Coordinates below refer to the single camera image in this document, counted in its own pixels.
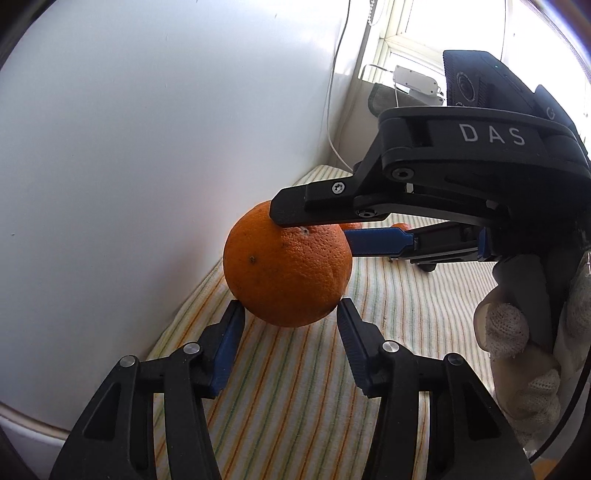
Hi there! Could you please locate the person's right hand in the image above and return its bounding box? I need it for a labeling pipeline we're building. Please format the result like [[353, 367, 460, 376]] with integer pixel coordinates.
[[474, 247, 591, 449]]

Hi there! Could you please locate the grey sill cover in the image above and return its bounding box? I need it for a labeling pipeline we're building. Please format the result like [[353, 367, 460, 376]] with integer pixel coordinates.
[[368, 82, 446, 121]]

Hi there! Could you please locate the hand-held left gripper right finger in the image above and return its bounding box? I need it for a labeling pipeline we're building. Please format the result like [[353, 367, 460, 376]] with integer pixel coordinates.
[[336, 298, 535, 480]]

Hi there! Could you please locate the white power strip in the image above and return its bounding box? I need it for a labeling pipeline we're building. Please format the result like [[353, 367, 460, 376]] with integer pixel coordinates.
[[393, 65, 447, 100]]

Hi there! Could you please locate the striped table cloth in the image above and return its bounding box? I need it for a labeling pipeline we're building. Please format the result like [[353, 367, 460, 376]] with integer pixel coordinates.
[[147, 165, 525, 480]]

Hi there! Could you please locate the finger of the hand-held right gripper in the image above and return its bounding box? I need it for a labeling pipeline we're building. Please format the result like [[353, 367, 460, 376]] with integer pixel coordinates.
[[344, 222, 490, 274], [270, 157, 416, 228]]

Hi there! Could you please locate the white window frame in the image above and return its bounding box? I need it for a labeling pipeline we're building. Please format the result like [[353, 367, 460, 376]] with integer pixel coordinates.
[[358, 0, 513, 89]]

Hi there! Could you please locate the long white cable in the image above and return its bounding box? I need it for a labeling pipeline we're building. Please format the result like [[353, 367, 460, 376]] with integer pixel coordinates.
[[323, 0, 357, 172]]

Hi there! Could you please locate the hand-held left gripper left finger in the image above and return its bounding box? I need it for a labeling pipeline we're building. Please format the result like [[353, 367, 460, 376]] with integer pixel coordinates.
[[50, 300, 246, 480]]

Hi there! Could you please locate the white panel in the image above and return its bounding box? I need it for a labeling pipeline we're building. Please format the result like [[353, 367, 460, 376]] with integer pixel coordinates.
[[0, 0, 358, 445]]

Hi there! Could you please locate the large orange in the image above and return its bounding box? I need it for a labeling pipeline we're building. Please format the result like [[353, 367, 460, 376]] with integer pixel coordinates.
[[223, 201, 353, 328]]

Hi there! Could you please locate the thin black cable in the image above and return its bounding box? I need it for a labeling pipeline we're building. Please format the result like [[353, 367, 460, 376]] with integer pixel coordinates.
[[530, 369, 591, 463]]

